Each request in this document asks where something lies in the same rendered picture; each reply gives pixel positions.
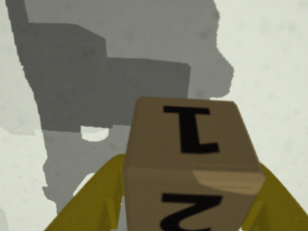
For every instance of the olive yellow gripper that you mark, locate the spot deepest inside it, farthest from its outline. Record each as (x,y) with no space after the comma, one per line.
(96,206)

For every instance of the brown calendar cube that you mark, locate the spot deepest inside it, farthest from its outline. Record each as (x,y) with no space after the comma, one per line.
(190,165)

